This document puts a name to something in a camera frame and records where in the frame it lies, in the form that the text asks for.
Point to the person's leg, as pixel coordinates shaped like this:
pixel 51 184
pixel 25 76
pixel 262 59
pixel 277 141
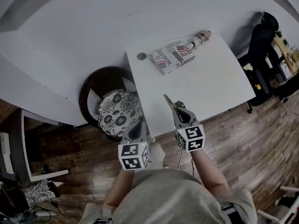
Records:
pixel 158 156

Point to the wooden side desk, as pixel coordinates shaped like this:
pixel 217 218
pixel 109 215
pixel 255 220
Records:
pixel 286 55

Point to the white cup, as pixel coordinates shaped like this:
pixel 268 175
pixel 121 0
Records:
pixel 268 62

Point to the black bag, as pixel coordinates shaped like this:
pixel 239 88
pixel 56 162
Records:
pixel 288 87

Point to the person's grey shirt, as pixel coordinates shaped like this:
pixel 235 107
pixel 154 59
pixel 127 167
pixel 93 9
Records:
pixel 168 195

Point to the small green plant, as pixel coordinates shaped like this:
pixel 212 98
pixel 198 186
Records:
pixel 281 37

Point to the clear plastic bottle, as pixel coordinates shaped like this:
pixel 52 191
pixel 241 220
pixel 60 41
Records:
pixel 199 38

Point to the white metal stand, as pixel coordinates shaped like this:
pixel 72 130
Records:
pixel 287 212

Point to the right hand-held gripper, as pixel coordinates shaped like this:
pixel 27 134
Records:
pixel 190 136

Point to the dark wicker chair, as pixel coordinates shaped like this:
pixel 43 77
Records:
pixel 102 80

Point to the flag print book box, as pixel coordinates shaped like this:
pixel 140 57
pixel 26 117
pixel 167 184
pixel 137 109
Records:
pixel 183 51
pixel 163 60

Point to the white flat device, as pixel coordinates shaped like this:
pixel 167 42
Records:
pixel 5 153

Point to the white open cabinet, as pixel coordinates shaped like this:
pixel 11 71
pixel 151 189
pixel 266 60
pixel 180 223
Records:
pixel 25 148

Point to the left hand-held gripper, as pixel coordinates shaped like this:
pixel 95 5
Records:
pixel 134 153

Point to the person's right forearm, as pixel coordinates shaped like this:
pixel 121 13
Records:
pixel 210 174

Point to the patterned cloth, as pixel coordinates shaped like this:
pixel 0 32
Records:
pixel 38 191

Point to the black office chair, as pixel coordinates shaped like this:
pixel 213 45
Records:
pixel 259 55

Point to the person's left forearm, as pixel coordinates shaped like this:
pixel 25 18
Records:
pixel 120 188

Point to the floral seat cushion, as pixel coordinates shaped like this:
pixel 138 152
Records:
pixel 119 113

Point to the white table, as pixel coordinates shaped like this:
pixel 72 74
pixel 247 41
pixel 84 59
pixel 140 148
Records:
pixel 210 83

